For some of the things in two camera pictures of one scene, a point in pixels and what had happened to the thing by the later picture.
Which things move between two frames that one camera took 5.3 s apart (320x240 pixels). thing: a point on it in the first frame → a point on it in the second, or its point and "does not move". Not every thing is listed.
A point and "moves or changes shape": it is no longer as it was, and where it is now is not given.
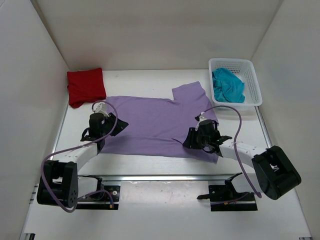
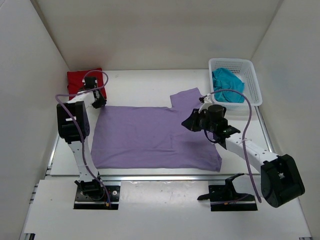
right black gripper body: [203, 141] → [208, 126]
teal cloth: [227, 86] does not move
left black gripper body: [109, 123] → [100, 95]
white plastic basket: [245, 69] does not move
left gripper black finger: [121, 125] → [99, 103]
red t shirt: [85, 86] does not move
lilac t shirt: [159, 127] moves or changes shape
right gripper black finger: [191, 140] → [195, 122]
